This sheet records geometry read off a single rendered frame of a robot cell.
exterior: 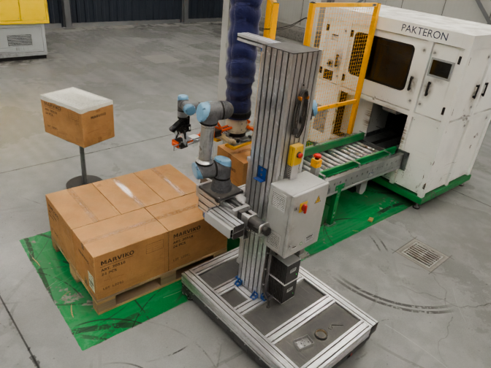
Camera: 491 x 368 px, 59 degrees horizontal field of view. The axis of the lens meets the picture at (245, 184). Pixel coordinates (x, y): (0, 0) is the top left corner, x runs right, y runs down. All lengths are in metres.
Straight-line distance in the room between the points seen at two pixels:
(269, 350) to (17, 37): 8.65
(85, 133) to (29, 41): 6.07
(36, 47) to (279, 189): 8.44
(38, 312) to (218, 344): 1.37
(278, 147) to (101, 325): 1.84
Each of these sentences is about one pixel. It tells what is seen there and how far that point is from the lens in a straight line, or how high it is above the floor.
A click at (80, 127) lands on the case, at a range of 4.55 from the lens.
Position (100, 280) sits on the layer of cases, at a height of 0.32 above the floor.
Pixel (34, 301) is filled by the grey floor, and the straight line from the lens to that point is 3.80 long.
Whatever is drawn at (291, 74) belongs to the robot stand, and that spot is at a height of 1.91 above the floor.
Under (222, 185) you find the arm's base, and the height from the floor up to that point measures 1.09.
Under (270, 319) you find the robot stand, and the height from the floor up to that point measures 0.21.
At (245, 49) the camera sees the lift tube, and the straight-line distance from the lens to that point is 3.34.
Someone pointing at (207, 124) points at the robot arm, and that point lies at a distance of 2.66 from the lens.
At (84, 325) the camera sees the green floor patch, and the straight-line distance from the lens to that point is 3.53.
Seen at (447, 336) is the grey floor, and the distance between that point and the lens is 3.92.
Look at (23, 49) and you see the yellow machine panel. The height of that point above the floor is 0.22.
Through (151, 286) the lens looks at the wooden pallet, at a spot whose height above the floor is 0.02.
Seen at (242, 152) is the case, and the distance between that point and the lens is 3.77.
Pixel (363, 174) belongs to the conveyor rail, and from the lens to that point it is 4.77.
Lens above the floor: 2.52
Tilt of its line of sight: 29 degrees down
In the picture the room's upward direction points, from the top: 6 degrees clockwise
